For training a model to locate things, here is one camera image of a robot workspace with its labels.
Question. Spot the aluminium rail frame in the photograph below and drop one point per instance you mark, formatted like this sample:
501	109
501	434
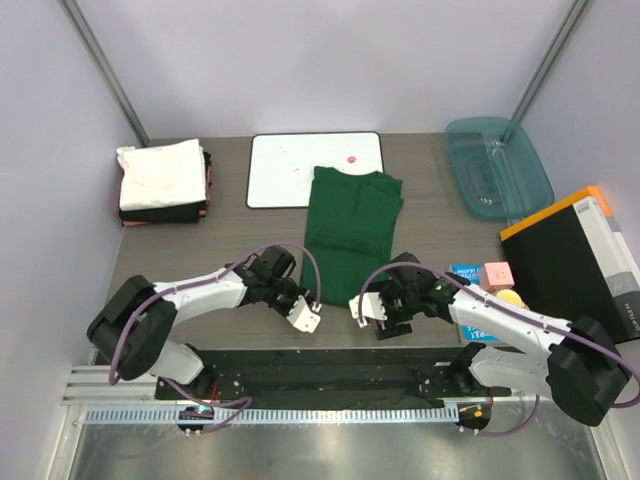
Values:
395	427

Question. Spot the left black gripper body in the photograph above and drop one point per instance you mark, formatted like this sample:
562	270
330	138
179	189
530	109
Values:
282	294

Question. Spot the colourful picture book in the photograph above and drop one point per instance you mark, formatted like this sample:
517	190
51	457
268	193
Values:
467	333

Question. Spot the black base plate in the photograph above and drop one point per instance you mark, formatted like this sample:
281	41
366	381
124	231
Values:
336	379

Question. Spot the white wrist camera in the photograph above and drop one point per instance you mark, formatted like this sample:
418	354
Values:
367	308
302	317

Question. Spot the white board mat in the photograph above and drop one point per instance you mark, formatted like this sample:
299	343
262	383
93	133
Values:
281	166

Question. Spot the yellow cup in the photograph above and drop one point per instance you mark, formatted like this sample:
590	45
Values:
511	297

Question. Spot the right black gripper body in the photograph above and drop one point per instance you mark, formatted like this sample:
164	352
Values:
400	306

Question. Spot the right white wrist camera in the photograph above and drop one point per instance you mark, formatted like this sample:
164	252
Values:
367	308

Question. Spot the green polo t shirt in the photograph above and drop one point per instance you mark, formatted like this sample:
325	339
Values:
350	229

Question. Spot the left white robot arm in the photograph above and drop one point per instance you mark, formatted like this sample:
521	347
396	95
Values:
133	328

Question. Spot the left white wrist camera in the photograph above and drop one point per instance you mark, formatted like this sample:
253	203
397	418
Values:
302	317

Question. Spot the teal plastic bin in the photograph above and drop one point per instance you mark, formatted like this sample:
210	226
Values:
497	169

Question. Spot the pink block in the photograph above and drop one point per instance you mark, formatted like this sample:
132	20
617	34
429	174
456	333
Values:
495	276

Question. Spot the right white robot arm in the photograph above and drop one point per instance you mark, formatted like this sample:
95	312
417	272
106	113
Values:
575	364

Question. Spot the black orange file box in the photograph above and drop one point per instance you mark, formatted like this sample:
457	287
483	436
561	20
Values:
571	260

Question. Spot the pink folded cloth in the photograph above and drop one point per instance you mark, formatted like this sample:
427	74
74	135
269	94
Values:
131	224

